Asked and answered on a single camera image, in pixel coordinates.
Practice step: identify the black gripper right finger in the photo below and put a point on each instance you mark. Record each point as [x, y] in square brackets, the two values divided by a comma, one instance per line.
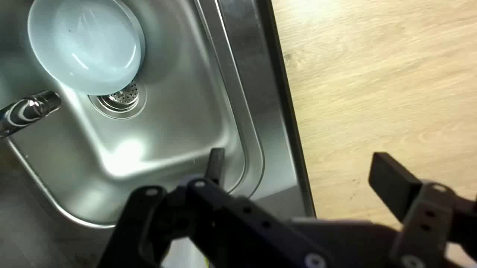
[427, 218]

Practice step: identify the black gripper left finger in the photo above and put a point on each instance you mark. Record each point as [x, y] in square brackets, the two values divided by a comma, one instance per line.
[239, 218]

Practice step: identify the stainless steel sink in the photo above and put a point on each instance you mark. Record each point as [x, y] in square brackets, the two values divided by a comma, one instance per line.
[174, 124]

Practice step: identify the metal drain strainer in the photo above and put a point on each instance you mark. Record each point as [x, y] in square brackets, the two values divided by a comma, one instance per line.
[124, 101]

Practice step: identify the white bowl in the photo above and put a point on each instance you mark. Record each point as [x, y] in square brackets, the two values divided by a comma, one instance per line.
[84, 45]

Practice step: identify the chrome faucet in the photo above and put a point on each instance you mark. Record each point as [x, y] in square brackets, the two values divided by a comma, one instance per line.
[24, 112]

